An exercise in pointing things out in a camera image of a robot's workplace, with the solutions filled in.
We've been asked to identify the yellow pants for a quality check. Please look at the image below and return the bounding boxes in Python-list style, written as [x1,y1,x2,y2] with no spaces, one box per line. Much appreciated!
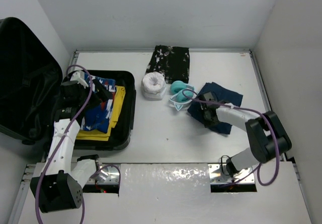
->
[76,86,126,141]

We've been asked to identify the navy garment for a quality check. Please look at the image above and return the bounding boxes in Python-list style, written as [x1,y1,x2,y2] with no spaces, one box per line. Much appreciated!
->
[187,82,243,135]

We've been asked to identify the blue white patterned shorts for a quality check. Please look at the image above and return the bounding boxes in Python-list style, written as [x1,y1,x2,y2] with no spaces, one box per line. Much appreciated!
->
[80,76,116,133]

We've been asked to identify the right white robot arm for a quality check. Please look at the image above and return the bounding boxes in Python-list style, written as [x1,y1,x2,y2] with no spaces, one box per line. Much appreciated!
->
[194,92,292,177]

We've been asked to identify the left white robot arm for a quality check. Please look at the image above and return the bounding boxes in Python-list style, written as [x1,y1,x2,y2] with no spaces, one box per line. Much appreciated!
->
[30,79,112,213]

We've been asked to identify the teal cat-ear headphones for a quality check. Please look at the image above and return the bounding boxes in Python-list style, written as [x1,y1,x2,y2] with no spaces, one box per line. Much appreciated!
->
[169,81,197,111]

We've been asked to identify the white rolled cloth bundle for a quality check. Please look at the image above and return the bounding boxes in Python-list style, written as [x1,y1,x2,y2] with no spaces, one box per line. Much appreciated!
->
[141,71,167,101]

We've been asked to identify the black open suitcase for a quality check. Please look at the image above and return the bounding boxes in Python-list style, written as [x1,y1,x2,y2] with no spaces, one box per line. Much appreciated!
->
[1,17,136,151]

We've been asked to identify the black white patterned garment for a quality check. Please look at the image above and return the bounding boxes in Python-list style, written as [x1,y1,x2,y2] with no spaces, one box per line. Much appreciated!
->
[145,45,190,84]

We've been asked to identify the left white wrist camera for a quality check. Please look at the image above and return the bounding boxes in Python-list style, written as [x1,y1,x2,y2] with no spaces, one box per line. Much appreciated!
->
[70,70,89,88]

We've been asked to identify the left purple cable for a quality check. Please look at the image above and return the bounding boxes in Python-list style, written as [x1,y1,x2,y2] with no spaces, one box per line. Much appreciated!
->
[35,64,121,224]

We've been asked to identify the purple cable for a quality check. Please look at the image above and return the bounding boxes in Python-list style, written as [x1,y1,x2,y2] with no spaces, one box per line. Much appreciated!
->
[35,64,121,224]
[181,89,280,186]

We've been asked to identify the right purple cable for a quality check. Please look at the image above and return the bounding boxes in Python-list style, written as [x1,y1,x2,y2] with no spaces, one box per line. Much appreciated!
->
[181,89,280,186]

